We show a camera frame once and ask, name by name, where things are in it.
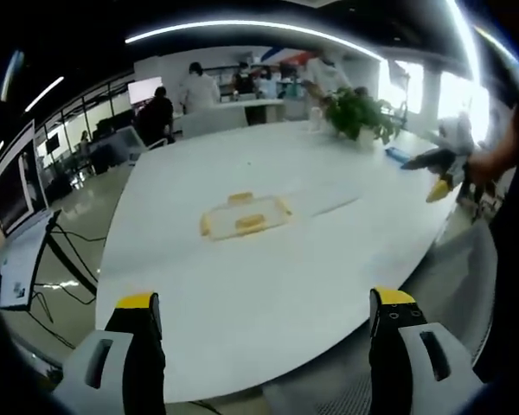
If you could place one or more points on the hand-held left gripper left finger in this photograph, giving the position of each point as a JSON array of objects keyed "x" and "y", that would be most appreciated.
[{"x": 112, "y": 367}]

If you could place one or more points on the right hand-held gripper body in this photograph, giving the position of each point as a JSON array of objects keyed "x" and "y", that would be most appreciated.
[{"x": 456, "y": 136}]

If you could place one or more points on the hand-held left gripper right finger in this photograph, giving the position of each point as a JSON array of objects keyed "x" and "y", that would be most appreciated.
[{"x": 411, "y": 359}]

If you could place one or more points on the clear plastic box yellow buckles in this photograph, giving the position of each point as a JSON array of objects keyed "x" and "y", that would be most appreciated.
[{"x": 246, "y": 218}]

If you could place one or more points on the person's right hand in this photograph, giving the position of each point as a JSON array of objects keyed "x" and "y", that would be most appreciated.
[{"x": 491, "y": 157}]

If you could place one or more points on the blue flat object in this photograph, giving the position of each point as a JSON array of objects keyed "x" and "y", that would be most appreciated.
[{"x": 397, "y": 153}]

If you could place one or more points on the green potted plant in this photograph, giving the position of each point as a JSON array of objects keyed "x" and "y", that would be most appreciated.
[{"x": 356, "y": 112}]

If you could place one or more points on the clear glass bottle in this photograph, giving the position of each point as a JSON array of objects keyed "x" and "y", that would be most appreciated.
[{"x": 316, "y": 120}]

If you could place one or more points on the white stand with papers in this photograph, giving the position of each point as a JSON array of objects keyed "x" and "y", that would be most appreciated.
[{"x": 19, "y": 263}]

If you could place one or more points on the white counter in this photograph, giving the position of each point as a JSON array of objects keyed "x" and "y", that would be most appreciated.
[{"x": 229, "y": 114}]

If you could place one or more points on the large dark monitor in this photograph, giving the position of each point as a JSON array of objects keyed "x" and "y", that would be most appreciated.
[{"x": 15, "y": 186}]

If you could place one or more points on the long ceiling light strip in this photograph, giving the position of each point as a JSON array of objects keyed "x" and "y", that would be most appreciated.
[{"x": 251, "y": 28}]

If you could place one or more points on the wall screen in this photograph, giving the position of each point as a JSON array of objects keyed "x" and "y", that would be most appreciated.
[{"x": 145, "y": 90}]

